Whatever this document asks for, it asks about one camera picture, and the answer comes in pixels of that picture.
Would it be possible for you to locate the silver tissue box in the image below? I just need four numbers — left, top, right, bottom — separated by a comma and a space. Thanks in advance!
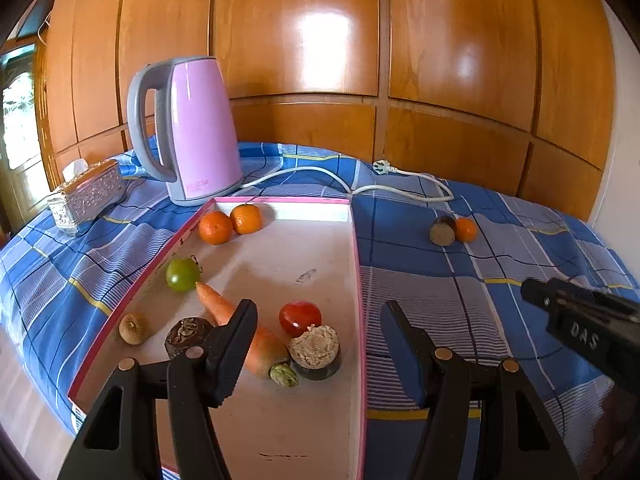
47, 160, 127, 236

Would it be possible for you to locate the white power cable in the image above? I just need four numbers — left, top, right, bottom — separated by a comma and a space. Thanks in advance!
240, 162, 456, 203

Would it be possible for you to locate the green tomato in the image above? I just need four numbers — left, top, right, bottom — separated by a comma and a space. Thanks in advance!
166, 258, 202, 293

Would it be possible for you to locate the pink tray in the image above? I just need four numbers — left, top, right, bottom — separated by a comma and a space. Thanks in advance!
67, 196, 368, 480

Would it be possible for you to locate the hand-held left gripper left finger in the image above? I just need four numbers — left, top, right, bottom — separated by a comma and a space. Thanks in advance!
57, 299, 258, 480

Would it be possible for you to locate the blue plaid blanket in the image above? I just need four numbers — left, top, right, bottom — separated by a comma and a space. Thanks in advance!
0, 141, 640, 480

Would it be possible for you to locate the wooden wardrobe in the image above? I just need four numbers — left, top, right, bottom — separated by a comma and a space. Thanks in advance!
37, 0, 616, 221

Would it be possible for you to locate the orange mandarin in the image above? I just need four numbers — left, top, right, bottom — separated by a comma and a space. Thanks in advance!
230, 203, 263, 235
454, 217, 478, 243
198, 211, 234, 246

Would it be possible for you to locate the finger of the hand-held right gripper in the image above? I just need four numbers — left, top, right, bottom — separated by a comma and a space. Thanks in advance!
520, 278, 568, 313

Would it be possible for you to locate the red tomato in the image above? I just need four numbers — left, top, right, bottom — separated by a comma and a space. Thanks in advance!
278, 301, 323, 338

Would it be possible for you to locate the wooden window frame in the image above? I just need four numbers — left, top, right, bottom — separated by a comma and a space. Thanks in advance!
0, 42, 53, 236

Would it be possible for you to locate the orange carrot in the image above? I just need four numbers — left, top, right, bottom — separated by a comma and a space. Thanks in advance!
195, 281, 299, 388

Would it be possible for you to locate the pink electric kettle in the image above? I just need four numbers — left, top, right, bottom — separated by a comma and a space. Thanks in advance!
127, 56, 244, 207

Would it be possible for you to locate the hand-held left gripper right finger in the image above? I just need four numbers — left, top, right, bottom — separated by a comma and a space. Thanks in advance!
380, 300, 579, 480

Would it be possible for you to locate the white tissue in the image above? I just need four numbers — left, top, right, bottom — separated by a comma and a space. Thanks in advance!
62, 158, 90, 181

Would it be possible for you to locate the brown kiwi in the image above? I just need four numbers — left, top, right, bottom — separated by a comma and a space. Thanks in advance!
119, 313, 150, 345

